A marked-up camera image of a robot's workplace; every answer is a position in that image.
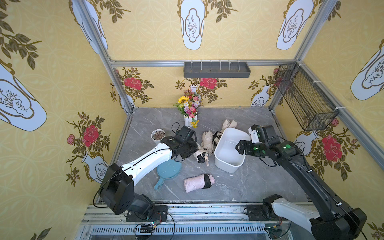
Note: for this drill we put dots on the white cup with pebbles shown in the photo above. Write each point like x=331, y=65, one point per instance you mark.
x=157, y=135

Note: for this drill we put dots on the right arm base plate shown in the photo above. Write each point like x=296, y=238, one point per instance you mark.
x=261, y=213

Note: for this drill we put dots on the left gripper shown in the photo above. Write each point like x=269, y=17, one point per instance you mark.
x=192, y=148

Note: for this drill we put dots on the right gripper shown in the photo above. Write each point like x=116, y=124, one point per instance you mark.
x=244, y=146

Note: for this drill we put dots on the pink umbrella front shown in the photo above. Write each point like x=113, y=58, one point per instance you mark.
x=204, y=181

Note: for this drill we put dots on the black wire mesh basket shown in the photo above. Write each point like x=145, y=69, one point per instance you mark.
x=313, y=110

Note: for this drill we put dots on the teal hand mirror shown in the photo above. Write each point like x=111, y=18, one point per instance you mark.
x=167, y=170

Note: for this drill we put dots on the cream umbrella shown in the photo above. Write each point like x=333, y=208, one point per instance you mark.
x=207, y=142

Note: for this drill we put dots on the grey wall shelf rack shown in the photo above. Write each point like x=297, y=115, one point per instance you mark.
x=216, y=69

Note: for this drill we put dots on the flower bouquet in vase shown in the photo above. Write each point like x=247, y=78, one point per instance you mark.
x=188, y=105

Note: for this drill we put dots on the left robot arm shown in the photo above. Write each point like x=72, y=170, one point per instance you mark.
x=117, y=188

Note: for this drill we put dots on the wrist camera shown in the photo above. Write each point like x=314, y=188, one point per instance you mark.
x=184, y=134
x=264, y=134

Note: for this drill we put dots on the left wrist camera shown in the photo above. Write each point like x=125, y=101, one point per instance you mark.
x=184, y=134

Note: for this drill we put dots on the white plastic storage box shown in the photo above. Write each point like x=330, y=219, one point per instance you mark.
x=227, y=158

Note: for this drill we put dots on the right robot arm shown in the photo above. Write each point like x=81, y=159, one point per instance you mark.
x=337, y=220

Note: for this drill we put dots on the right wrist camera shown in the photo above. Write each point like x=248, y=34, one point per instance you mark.
x=264, y=134

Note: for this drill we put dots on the beige folded umbrella back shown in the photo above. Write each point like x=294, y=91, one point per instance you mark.
x=229, y=124

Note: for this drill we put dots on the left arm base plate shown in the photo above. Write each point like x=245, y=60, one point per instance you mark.
x=157, y=213

